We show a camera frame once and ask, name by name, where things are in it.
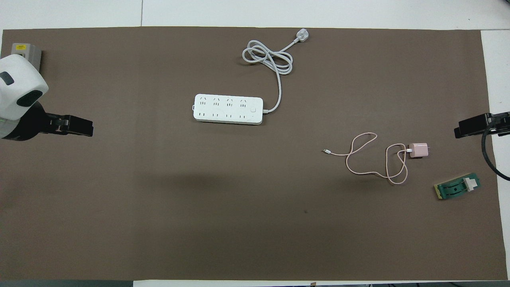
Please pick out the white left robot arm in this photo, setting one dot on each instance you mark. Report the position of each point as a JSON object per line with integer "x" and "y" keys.
{"x": 20, "y": 79}

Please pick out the white power strip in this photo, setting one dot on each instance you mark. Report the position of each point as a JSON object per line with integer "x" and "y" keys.
{"x": 229, "y": 109}

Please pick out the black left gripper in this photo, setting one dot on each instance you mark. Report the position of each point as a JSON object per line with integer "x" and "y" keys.
{"x": 34, "y": 125}

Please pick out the brown table mat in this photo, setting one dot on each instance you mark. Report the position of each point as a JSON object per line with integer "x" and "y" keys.
{"x": 255, "y": 199}

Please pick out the grey on-off switch box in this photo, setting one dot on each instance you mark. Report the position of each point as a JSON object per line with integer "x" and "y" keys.
{"x": 30, "y": 50}

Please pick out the pink USB charger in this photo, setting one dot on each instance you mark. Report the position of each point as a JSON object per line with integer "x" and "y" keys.
{"x": 418, "y": 150}

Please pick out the green clip on card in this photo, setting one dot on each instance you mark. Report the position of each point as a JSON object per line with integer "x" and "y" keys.
{"x": 454, "y": 189}

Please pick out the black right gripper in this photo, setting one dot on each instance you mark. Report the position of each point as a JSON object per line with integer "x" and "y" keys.
{"x": 503, "y": 123}

